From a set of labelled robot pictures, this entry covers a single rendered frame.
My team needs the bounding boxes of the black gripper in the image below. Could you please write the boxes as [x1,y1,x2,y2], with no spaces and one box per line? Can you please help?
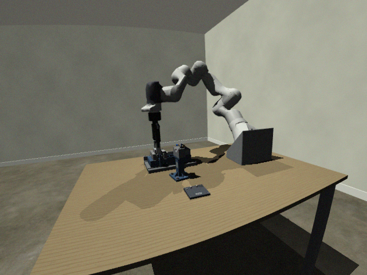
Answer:
[148,112,161,153]

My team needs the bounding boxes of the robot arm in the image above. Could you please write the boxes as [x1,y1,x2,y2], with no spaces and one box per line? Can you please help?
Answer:
[142,61,257,141]

